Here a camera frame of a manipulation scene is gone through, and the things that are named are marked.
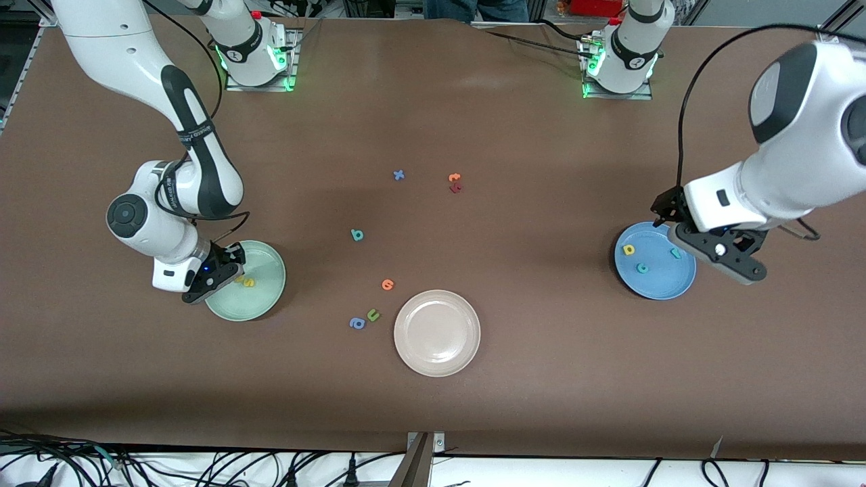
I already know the light green plate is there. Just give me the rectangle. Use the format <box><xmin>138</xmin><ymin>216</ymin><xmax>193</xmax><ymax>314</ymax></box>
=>
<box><xmin>204</xmin><ymin>240</ymin><xmax>287</xmax><ymax>322</ymax></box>

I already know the blue plate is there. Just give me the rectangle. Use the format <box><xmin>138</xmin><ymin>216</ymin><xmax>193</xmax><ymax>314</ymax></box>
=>
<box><xmin>614</xmin><ymin>221</ymin><xmax>698</xmax><ymax>301</ymax></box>

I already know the red box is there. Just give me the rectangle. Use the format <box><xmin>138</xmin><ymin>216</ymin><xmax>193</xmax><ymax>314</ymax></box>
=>
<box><xmin>568</xmin><ymin>0</ymin><xmax>626</xmax><ymax>18</ymax></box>

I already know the beige plate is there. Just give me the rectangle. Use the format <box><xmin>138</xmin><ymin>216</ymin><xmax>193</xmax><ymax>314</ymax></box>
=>
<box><xmin>393</xmin><ymin>289</ymin><xmax>482</xmax><ymax>377</ymax></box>

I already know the person in blue jeans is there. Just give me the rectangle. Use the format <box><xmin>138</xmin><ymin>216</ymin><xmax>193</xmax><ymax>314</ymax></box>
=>
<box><xmin>425</xmin><ymin>0</ymin><xmax>530</xmax><ymax>22</ymax></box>

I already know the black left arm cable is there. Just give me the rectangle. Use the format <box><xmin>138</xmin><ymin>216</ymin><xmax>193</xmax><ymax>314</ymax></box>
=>
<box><xmin>677</xmin><ymin>24</ymin><xmax>866</xmax><ymax>241</ymax></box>

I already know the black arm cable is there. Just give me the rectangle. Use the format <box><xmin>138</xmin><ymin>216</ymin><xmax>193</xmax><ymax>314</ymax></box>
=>
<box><xmin>677</xmin><ymin>24</ymin><xmax>866</xmax><ymax>241</ymax></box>
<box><xmin>139</xmin><ymin>0</ymin><xmax>251</xmax><ymax>254</ymax></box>

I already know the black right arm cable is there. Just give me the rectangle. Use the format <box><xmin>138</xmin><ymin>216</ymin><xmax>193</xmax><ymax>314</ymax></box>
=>
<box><xmin>139</xmin><ymin>0</ymin><xmax>251</xmax><ymax>254</ymax></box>

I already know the green cable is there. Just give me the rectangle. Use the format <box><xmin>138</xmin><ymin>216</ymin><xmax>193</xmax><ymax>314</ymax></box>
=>
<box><xmin>91</xmin><ymin>443</ymin><xmax>133</xmax><ymax>469</ymax></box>

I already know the black cable on table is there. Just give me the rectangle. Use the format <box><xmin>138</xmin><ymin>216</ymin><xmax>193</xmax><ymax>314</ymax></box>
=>
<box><xmin>484</xmin><ymin>20</ymin><xmax>596</xmax><ymax>55</ymax></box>

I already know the aluminium side rail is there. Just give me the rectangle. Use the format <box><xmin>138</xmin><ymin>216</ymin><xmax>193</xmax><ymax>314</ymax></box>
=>
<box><xmin>0</xmin><ymin>27</ymin><xmax>41</xmax><ymax>136</ymax></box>

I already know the grey metal table bracket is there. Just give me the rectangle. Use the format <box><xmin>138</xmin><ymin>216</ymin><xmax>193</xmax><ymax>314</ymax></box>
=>
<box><xmin>387</xmin><ymin>431</ymin><xmax>447</xmax><ymax>487</ymax></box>

